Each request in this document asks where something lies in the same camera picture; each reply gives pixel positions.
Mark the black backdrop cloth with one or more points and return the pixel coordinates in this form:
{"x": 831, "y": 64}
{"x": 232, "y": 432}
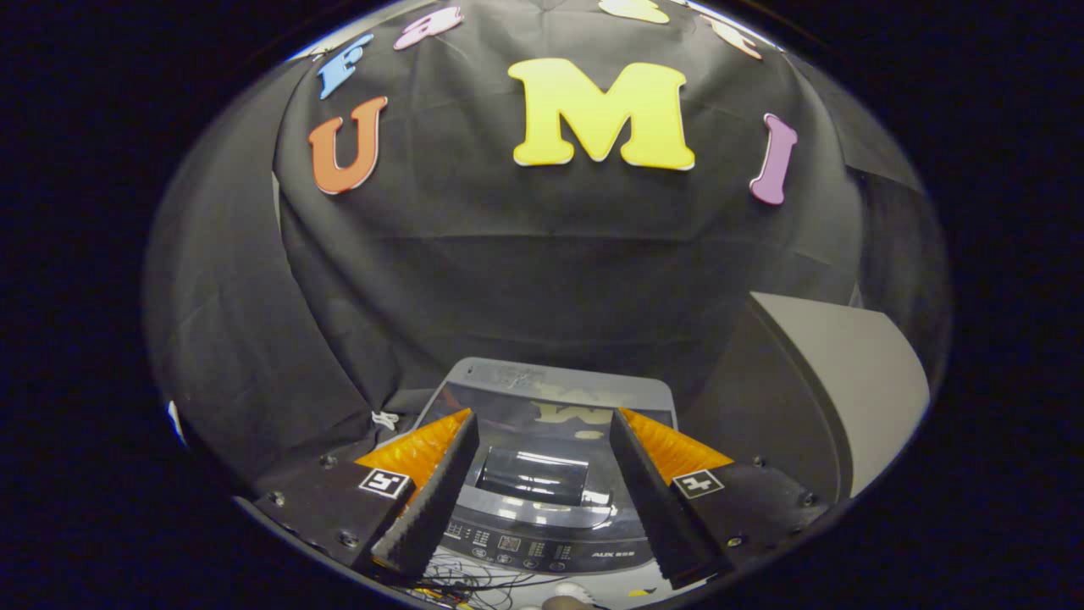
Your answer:
{"x": 525, "y": 271}

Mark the dark washing machine lid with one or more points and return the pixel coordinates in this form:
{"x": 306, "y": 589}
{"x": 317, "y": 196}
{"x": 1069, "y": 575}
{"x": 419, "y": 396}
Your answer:
{"x": 542, "y": 432}

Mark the blue white object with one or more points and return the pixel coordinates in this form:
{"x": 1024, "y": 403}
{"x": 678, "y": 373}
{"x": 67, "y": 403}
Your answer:
{"x": 176, "y": 422}

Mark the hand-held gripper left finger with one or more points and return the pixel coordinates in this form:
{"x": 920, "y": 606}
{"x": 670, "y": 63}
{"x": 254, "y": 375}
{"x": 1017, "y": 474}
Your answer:
{"x": 432, "y": 500}

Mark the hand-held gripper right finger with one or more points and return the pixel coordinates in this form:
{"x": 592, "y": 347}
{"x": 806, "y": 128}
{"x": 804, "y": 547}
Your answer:
{"x": 652, "y": 500}

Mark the beige cabinet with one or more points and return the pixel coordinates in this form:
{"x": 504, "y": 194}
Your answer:
{"x": 855, "y": 381}

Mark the grey washing machine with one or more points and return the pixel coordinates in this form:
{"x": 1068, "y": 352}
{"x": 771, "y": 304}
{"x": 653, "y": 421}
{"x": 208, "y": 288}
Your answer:
{"x": 542, "y": 542}

